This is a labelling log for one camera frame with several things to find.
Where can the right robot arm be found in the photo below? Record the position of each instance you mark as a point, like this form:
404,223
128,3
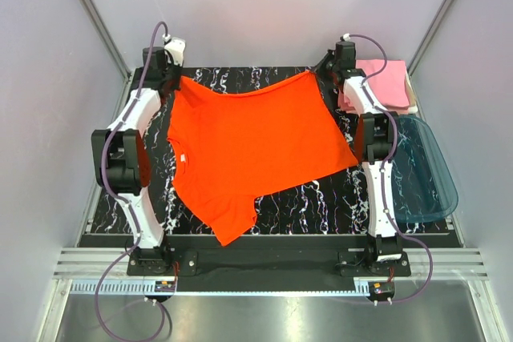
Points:
374,146

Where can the right aluminium frame post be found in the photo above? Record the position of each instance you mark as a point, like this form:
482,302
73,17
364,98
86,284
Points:
430,34

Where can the folded pink t-shirt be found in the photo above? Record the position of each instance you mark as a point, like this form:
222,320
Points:
389,86

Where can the folded salmon t-shirt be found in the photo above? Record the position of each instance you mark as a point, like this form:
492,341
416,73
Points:
344,104

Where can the blue transparent plastic bin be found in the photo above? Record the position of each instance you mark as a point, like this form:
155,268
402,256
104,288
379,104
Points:
423,188

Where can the left aluminium frame post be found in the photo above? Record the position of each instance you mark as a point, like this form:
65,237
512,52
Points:
105,36

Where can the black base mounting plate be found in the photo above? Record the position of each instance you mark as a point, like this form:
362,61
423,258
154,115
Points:
281,258

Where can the slotted cable duct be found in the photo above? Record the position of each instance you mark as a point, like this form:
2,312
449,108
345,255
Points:
338,287

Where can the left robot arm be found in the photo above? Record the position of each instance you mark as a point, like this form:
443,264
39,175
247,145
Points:
122,164

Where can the aluminium frame post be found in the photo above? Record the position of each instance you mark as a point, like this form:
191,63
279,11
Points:
105,36
430,34

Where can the folded cream t-shirt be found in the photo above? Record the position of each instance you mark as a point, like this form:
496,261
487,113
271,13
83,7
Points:
412,109

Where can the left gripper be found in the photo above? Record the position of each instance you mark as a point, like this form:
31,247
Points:
178,69

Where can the aluminium rail front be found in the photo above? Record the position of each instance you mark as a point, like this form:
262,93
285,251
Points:
447,297

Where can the orange t-shirt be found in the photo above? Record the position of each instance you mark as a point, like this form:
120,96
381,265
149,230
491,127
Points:
232,149

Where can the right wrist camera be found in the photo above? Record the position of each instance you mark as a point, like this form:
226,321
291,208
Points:
346,40

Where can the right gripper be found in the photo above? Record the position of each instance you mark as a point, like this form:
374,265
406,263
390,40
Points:
319,70

